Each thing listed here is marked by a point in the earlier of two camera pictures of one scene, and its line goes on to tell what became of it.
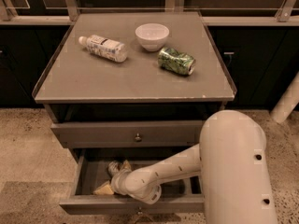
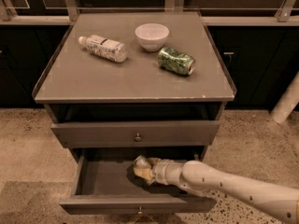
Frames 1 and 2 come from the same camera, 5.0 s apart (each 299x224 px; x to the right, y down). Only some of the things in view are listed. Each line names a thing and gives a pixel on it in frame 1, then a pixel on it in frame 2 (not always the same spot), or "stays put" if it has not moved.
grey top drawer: (181, 133) stays put
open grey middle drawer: (90, 170) stays put
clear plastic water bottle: (106, 48) stays put
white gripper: (119, 180) -> (161, 173)
